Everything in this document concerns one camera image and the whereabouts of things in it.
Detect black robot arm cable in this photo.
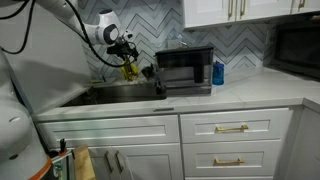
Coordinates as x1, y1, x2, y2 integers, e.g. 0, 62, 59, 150
0, 0, 138, 69

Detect white lower cabinet drawers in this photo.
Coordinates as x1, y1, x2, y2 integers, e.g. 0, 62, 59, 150
38, 107, 294, 180

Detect white upper cabinets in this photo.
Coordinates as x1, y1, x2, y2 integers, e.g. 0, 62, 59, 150
182, 0, 320, 29

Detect yellow dish brush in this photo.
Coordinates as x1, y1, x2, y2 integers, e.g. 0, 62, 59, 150
120, 62, 138, 81

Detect blue bottle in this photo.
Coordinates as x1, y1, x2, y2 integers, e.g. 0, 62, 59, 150
212, 61, 224, 85

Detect wooden cutting board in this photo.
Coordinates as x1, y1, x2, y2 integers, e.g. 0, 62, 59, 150
72, 145, 96, 180

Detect lower gold drawer handle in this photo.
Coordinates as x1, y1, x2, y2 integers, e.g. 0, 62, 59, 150
213, 158, 245, 166

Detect upper gold drawer handle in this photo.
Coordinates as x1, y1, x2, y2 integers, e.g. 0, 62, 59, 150
215, 125, 249, 132

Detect gold drawer handle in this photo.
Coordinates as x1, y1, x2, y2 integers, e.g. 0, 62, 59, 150
215, 125, 249, 132
213, 158, 245, 166

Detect black microwave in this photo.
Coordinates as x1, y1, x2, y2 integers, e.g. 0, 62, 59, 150
268, 21, 320, 79

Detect black water filter dispenser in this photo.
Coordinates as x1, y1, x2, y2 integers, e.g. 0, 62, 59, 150
155, 46, 214, 97

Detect stainless steel sink basin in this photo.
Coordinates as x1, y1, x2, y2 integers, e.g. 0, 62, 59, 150
63, 82, 167, 107

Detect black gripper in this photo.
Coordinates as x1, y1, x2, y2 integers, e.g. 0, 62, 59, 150
107, 37, 139, 60

